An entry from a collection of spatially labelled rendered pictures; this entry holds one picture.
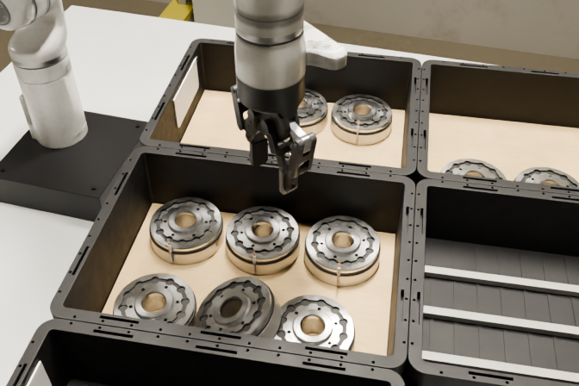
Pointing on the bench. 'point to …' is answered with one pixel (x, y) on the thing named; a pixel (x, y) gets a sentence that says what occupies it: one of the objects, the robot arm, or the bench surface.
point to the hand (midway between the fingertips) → (273, 167)
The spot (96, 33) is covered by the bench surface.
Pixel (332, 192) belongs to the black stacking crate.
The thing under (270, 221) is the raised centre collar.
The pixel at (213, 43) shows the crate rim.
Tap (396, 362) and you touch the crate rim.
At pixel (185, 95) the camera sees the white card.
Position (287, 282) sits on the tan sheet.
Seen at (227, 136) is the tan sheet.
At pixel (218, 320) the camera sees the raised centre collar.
